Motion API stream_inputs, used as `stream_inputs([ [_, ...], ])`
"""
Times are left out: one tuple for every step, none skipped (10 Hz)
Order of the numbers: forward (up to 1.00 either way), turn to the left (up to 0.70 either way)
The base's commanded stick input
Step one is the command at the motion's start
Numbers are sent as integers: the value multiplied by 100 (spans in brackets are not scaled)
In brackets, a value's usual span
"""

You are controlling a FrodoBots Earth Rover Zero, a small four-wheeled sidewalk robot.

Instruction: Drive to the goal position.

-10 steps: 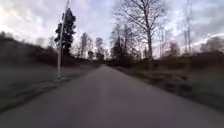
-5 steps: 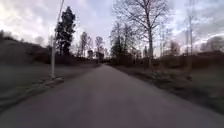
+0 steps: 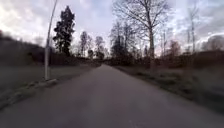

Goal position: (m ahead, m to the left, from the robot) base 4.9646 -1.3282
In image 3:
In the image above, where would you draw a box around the row of distant trees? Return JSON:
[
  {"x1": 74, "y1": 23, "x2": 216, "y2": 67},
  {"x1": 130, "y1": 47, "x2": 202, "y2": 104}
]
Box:
[{"x1": 77, "y1": 19, "x2": 149, "y2": 66}]

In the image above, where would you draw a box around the grey asphalt path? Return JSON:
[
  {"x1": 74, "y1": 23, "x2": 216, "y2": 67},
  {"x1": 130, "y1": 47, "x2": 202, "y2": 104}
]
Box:
[{"x1": 0, "y1": 63, "x2": 224, "y2": 128}]

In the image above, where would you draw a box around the big bare tree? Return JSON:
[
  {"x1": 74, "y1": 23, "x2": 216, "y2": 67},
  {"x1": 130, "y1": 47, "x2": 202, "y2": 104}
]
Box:
[{"x1": 112, "y1": 0, "x2": 172, "y2": 72}]

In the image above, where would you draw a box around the dark conifer tree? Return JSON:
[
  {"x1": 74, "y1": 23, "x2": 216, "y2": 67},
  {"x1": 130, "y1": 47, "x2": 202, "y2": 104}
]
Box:
[{"x1": 52, "y1": 5, "x2": 77, "y2": 58}]

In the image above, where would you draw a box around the pale street lamp pole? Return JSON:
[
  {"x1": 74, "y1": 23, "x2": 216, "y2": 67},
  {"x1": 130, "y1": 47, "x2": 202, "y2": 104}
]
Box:
[{"x1": 43, "y1": 0, "x2": 59, "y2": 81}]

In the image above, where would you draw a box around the frosty grass field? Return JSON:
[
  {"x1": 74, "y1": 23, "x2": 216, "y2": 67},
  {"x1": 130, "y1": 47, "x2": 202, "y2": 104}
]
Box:
[{"x1": 112, "y1": 64, "x2": 224, "y2": 116}]

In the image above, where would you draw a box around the row of trees and bushes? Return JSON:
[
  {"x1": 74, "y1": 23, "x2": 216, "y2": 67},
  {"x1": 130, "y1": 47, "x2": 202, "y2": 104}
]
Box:
[{"x1": 156, "y1": 0, "x2": 224, "y2": 71}]

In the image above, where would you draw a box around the frosty grass verge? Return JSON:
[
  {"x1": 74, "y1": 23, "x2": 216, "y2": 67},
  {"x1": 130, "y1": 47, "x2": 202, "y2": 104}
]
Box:
[{"x1": 0, "y1": 63, "x2": 98, "y2": 111}]

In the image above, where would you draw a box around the dark hedge bank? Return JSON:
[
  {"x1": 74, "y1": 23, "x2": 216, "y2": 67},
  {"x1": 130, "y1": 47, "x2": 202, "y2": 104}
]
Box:
[{"x1": 0, "y1": 30, "x2": 98, "y2": 67}]

